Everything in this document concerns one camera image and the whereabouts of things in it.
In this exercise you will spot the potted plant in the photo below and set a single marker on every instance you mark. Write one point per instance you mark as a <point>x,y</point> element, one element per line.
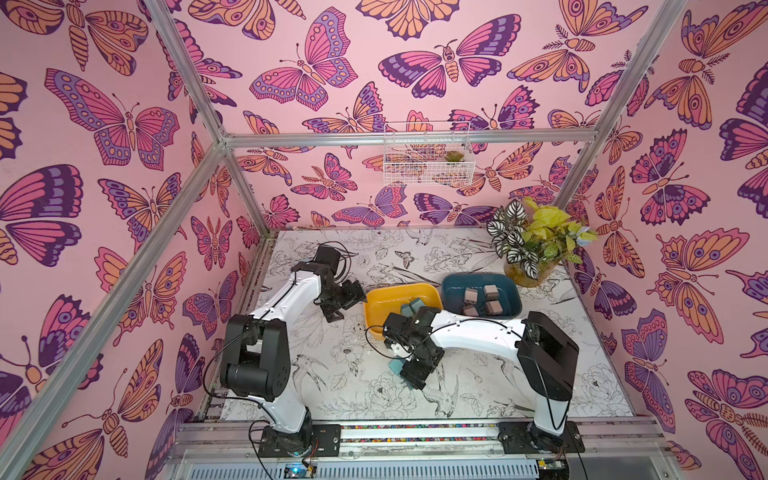
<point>533,239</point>

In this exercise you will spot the yellow storage box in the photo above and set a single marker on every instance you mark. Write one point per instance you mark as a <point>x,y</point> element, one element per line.
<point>383,301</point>

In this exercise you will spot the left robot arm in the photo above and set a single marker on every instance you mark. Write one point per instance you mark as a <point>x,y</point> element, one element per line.
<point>255,360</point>

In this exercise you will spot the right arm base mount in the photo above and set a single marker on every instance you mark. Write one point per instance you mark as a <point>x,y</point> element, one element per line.
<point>540,438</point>

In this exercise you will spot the teal storage box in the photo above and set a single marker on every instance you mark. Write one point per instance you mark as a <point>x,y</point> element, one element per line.
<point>453,286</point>

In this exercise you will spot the teal plug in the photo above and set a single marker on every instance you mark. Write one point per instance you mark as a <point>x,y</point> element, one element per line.
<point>396,366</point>
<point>415,305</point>
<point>406,310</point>

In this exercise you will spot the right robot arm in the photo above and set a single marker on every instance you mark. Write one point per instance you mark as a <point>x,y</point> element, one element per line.
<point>547,356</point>

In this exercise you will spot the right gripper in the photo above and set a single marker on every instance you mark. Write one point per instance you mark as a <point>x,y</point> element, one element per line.
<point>411,358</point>

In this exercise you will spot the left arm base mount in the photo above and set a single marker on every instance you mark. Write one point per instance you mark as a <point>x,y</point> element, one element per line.
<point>298,441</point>

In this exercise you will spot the white wire basket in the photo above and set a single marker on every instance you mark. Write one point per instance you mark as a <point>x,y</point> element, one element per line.
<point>428,158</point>

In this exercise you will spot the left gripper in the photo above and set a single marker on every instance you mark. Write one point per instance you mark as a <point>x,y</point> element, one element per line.
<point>354,295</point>

